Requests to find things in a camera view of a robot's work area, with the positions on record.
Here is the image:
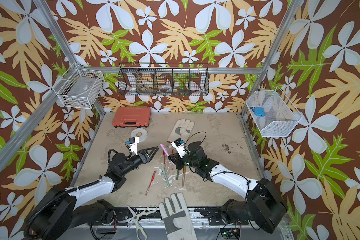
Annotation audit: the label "pink fountain pen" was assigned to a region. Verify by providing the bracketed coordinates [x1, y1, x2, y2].
[160, 144, 169, 157]

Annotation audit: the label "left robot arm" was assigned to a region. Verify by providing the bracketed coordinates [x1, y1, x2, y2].
[24, 147, 159, 240]

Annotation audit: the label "white handled scissors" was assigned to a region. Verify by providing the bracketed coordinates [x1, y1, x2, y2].
[119, 205, 158, 240]

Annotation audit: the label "black wire basket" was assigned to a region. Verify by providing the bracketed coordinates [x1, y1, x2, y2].
[116, 63, 210, 96]

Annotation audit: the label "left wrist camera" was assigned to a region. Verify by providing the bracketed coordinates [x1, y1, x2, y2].
[127, 137, 140, 155]

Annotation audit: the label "beige work glove near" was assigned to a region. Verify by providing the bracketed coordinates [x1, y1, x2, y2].
[159, 193, 197, 240]

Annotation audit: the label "beige work glove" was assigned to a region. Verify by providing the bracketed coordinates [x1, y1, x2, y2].
[159, 193, 197, 240]
[167, 119, 195, 143]

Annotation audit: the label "red gel pen middle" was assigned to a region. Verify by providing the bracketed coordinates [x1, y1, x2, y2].
[163, 151, 166, 169]

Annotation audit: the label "red plastic tool case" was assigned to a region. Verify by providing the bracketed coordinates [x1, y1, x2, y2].
[112, 107, 151, 128]

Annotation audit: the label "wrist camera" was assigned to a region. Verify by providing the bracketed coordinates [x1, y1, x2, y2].
[127, 137, 140, 155]
[172, 138, 187, 159]

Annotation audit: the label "white mesh basket right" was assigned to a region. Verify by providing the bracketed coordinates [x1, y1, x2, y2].
[246, 88, 303, 138]

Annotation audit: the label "brown fountain pen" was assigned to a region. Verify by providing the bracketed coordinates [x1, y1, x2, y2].
[182, 166, 187, 187]

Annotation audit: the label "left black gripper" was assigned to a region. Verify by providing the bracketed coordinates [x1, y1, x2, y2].
[120, 146, 158, 178]

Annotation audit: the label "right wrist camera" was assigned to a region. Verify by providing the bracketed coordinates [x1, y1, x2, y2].
[172, 138, 187, 159]

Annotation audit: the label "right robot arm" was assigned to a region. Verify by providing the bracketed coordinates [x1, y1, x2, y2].
[167, 139, 288, 234]

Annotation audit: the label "light green pen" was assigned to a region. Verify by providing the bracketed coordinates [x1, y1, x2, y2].
[161, 166, 171, 188]

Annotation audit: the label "white tape roll in basket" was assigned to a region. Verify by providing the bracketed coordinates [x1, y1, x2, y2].
[159, 85, 172, 93]

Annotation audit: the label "white wire basket left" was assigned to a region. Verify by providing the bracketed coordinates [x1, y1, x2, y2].
[54, 66, 105, 109]

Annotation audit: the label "beige work glove far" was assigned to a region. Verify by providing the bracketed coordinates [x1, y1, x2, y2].
[167, 119, 195, 143]

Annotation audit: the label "blue object in basket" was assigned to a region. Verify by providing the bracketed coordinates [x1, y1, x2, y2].
[254, 107, 266, 117]

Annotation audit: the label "red gel pen left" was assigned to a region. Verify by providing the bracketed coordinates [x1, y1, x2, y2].
[145, 170, 157, 196]

